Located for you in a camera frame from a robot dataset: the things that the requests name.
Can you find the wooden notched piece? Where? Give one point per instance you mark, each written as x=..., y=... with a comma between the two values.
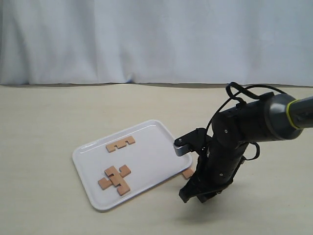
x=105, y=183
x=188, y=173

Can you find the white plastic tray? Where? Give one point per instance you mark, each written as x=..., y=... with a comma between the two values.
x=151, y=159

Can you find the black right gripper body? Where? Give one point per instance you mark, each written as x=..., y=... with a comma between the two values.
x=219, y=160

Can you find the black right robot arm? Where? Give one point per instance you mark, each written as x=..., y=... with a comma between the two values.
x=271, y=117

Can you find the white backdrop curtain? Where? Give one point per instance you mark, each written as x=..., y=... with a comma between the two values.
x=156, y=41

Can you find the wooden notched crosspiece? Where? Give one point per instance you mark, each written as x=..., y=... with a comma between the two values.
x=120, y=144

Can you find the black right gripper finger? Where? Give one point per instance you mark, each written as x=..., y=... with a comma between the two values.
x=203, y=195
x=188, y=191

